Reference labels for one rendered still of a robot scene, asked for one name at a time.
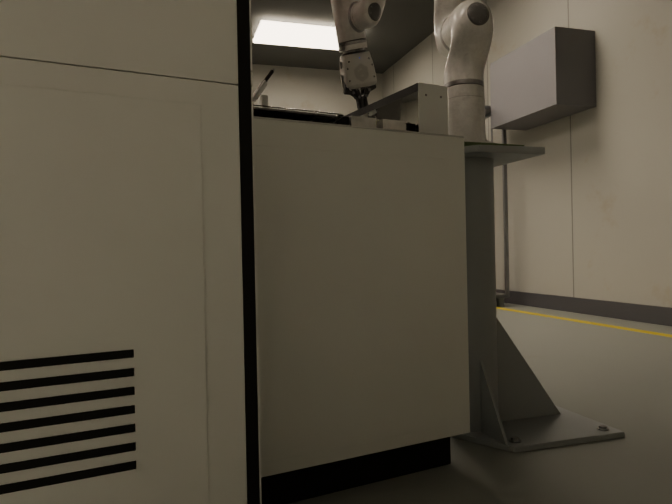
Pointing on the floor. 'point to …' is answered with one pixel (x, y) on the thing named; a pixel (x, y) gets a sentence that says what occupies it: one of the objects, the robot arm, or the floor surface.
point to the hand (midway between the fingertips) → (362, 105)
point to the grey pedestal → (482, 391)
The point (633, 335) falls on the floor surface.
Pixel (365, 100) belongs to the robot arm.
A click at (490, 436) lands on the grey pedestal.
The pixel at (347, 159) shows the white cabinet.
